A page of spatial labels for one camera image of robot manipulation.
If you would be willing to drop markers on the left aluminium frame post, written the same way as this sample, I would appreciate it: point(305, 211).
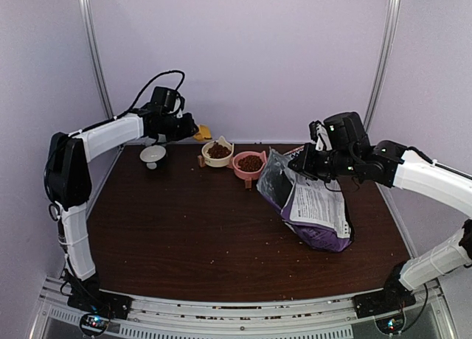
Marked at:
point(87, 16)

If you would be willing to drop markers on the purple pet food bag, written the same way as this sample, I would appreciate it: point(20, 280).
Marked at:
point(315, 212)

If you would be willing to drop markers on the cream cat-ear pet bowl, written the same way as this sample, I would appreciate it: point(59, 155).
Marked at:
point(217, 163)

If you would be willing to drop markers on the yellow plastic scoop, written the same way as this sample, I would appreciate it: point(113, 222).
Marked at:
point(203, 133)

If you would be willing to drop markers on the brown kibble in cream bowl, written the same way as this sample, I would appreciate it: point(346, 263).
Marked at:
point(218, 151)

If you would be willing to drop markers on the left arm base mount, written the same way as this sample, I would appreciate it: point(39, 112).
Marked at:
point(87, 296)

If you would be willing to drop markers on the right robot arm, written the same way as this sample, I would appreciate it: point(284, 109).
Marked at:
point(394, 165)

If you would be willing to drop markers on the right aluminium frame post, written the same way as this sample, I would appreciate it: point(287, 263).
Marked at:
point(390, 28)

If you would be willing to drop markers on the navy white-dotted bowl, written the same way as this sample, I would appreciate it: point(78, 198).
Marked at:
point(153, 156)

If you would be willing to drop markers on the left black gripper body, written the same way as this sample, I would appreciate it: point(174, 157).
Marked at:
point(181, 131)

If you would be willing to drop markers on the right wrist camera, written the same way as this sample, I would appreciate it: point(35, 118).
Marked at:
point(319, 136)

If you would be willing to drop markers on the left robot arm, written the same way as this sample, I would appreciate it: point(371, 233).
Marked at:
point(67, 180)

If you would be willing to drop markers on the blue zigzag patterned bowl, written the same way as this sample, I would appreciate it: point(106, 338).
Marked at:
point(295, 153)

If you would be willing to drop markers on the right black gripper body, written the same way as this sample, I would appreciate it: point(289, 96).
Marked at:
point(321, 168)

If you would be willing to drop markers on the brown kibble in pink bowl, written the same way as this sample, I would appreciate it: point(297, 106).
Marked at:
point(250, 163)

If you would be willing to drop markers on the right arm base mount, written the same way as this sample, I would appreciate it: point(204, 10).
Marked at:
point(392, 297)

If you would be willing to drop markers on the pink cat-ear pet bowl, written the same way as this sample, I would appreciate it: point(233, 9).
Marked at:
point(248, 175)

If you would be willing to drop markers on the aluminium frame post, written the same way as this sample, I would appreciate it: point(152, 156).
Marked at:
point(87, 16)
point(390, 28)

